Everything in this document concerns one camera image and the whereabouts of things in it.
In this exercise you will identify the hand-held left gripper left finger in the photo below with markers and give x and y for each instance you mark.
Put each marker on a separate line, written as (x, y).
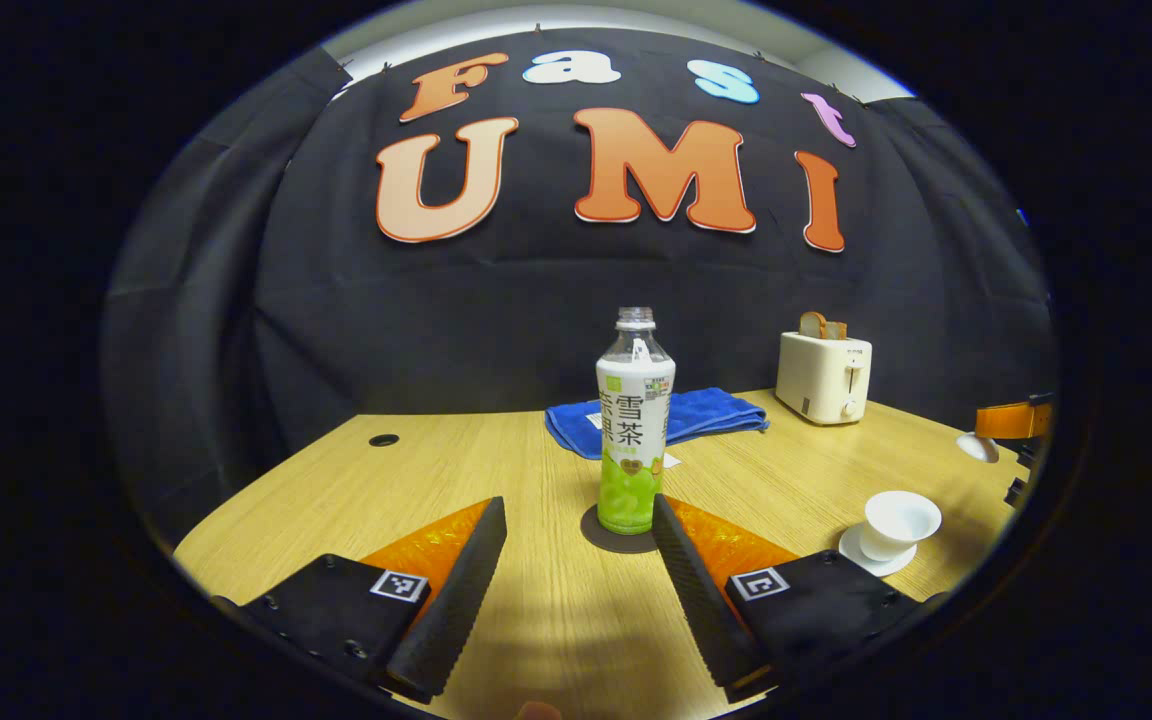
(461, 590)

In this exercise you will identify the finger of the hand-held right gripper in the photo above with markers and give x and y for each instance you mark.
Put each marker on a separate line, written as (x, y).
(1011, 420)

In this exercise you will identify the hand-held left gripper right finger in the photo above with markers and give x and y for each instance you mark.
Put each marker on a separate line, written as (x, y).
(696, 590)

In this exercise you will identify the white teacup lid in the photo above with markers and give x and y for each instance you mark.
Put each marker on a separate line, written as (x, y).
(976, 447)

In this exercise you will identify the dark round coaster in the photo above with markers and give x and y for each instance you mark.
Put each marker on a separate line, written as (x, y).
(598, 540)

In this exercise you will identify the white teacup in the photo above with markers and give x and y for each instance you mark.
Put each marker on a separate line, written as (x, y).
(901, 515)

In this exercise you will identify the clear green-label water bottle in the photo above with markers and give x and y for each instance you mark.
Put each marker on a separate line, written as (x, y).
(634, 400)

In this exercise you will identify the white saucer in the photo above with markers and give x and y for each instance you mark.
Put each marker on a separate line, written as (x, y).
(858, 555)

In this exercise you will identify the blue folded towel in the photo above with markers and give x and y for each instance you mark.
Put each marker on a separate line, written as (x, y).
(716, 410)

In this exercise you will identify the toast slice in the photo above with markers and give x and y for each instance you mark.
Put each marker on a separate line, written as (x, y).
(813, 325)
(838, 331)

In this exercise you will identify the cream toaster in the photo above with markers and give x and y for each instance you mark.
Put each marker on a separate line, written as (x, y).
(816, 375)

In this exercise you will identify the black backdrop cloth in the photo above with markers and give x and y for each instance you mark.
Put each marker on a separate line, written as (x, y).
(496, 320)

